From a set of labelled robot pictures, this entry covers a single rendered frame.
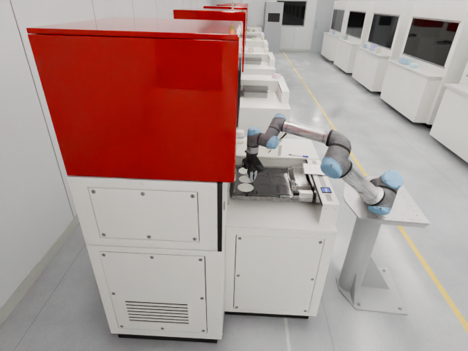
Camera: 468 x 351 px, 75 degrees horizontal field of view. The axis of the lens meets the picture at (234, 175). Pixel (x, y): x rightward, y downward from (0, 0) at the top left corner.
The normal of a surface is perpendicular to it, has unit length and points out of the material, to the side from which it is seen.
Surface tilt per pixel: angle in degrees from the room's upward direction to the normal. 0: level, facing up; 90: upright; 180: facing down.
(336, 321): 0
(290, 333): 0
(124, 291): 90
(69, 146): 90
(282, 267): 90
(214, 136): 90
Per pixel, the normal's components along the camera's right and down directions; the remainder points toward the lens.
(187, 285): -0.04, 0.50
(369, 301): 0.03, -0.87
